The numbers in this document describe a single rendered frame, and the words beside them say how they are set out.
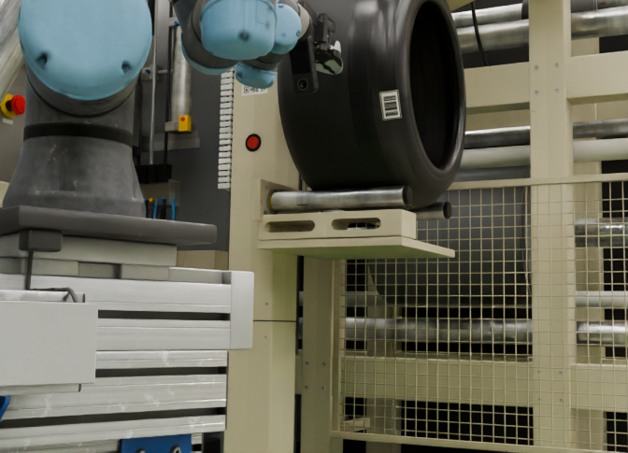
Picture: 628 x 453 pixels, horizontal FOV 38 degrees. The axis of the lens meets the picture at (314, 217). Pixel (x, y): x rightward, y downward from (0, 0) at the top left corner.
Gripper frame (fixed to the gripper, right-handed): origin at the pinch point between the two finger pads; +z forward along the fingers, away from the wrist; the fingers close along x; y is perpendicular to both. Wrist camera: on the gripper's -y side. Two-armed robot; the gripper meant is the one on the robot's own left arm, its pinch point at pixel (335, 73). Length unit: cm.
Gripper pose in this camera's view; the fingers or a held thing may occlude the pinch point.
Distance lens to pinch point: 196.9
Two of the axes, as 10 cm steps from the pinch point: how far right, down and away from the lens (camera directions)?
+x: -9.0, 0.4, 4.4
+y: 0.6, -9.7, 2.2
